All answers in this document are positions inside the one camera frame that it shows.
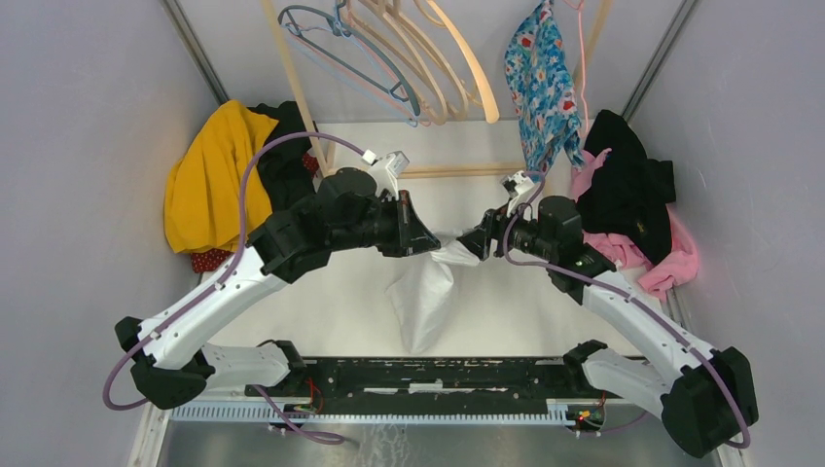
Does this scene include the yellow garment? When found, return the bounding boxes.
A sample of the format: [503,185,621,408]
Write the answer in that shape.
[163,100,279,254]

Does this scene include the white slotted cable duct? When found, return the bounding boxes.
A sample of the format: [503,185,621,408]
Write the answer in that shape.
[170,401,575,427]

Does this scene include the red dotted garment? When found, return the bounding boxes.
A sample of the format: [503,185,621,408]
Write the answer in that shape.
[190,248,233,273]

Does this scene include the pink plastic hanger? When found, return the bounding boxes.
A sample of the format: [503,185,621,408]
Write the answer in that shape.
[563,0,591,138]
[281,19,431,127]

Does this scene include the blue floral skirt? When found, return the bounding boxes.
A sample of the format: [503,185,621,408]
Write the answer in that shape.
[504,1,584,171]

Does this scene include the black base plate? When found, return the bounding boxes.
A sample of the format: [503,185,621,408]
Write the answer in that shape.
[265,357,614,415]

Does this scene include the pink garment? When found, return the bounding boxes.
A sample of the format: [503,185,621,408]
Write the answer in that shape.
[566,148,701,303]

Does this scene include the grey plastic hanger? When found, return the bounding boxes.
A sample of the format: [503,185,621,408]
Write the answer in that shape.
[278,3,421,120]

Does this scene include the wooden hanger front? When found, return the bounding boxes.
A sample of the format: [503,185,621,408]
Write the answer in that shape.
[414,0,500,125]

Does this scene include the white garment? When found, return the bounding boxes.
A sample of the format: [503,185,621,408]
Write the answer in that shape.
[385,231,481,355]

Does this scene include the wooden clothes rack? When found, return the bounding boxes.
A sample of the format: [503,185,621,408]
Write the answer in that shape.
[261,0,617,195]

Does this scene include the black garment left pile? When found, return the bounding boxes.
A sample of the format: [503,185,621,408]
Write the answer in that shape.
[249,101,319,211]

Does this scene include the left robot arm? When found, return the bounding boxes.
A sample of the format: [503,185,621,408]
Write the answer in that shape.
[115,168,441,410]

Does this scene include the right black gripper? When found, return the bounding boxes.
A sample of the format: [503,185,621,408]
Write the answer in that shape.
[455,196,556,261]

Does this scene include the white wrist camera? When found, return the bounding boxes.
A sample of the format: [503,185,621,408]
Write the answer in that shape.
[500,170,536,216]
[361,150,410,199]

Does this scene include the black garment pile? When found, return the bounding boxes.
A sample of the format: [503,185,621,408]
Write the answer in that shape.
[577,109,676,265]
[249,101,319,211]

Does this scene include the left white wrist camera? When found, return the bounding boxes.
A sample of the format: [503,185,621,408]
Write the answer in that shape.
[361,150,410,199]

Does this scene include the wooden hanger middle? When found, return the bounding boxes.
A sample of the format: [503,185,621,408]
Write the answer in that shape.
[390,1,483,121]

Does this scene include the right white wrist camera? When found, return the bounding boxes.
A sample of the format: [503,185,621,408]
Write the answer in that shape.
[500,170,536,216]

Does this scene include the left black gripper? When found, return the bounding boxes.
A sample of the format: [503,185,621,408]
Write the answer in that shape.
[331,190,442,258]

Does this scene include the wooden hanger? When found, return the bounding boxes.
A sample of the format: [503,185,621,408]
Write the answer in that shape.
[343,1,449,125]
[390,1,483,121]
[414,0,500,125]

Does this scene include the black garment right pile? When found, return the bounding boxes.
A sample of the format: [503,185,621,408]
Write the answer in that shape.
[577,109,676,265]

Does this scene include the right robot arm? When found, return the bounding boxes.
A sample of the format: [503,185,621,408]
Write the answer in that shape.
[458,196,759,458]

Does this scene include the light blue plastic hanger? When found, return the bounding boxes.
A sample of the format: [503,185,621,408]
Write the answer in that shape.
[280,9,419,128]

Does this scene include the wooden hanger back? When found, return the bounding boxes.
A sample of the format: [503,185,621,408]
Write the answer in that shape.
[343,1,449,125]

